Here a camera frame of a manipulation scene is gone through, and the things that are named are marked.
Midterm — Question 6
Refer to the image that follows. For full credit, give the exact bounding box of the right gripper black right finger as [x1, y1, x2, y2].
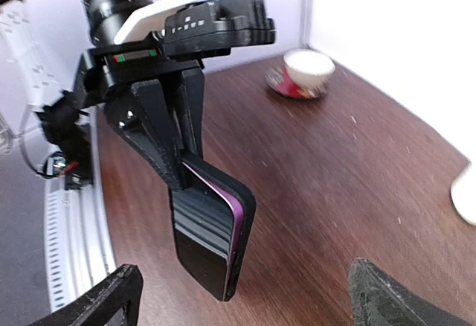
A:
[348, 258, 469, 326]

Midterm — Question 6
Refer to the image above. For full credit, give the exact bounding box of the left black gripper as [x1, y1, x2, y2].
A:
[76, 48, 205, 191]

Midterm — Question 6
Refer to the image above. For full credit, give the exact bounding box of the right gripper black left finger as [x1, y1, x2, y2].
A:
[32, 264, 144, 326]

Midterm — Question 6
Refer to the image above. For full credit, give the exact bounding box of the black smartphone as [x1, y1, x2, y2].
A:
[170, 163, 245, 301]
[169, 153, 256, 301]

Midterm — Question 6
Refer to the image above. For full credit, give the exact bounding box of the red floral saucer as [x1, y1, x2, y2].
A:
[265, 66, 328, 100]

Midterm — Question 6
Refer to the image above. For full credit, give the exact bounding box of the cream ribbed cup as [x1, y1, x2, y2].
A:
[451, 164, 476, 226]

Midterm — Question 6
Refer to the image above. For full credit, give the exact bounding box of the aluminium front rail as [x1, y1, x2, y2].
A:
[44, 108, 116, 312]

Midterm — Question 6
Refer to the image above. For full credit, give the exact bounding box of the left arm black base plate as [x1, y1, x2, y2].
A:
[62, 124, 93, 191]

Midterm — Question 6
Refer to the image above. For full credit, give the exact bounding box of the left aluminium corner post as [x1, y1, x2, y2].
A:
[300, 0, 312, 48]

